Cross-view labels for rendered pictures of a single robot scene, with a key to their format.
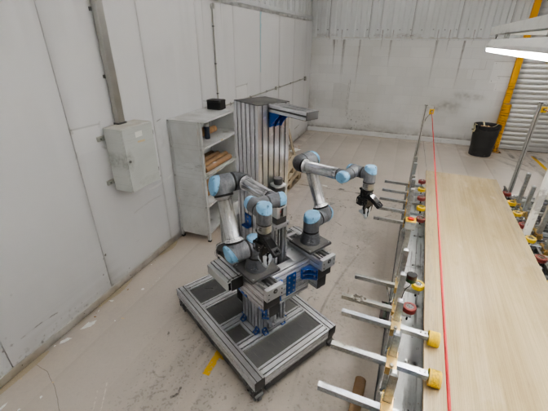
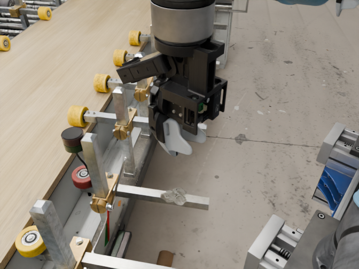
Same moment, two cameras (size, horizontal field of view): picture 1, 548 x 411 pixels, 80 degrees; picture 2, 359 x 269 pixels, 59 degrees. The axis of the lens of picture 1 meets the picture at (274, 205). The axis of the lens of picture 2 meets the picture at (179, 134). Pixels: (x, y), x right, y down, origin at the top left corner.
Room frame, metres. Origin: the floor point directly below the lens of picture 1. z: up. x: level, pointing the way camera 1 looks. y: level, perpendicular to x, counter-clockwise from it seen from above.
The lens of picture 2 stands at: (2.31, -0.68, 1.68)
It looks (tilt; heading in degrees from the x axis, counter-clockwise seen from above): 40 degrees down; 168
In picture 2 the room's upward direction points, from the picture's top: straight up
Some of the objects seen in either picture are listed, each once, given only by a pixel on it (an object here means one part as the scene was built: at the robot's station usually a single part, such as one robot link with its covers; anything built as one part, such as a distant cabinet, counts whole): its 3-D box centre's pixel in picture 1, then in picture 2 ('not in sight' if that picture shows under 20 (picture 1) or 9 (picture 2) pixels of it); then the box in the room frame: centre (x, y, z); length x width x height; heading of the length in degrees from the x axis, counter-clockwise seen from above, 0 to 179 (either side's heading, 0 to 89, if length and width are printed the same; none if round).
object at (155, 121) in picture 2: not in sight; (163, 115); (1.93, -0.63, 1.40); 0.05 x 0.02 x 0.09; 130
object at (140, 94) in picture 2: (391, 360); (143, 88); (1.11, -0.59, 0.95); 0.13 x 0.06 x 0.05; 158
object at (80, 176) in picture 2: (408, 312); (86, 183); (1.53, -0.84, 0.85); 0.08 x 0.08 x 0.11
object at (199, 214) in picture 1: (209, 172); not in sight; (4.11, 0.87, 0.78); 0.90 x 0.45 x 1.55; 160
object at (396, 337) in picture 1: (389, 365); (143, 103); (1.14, -0.60, 0.88); 0.03 x 0.03 x 0.48; 68
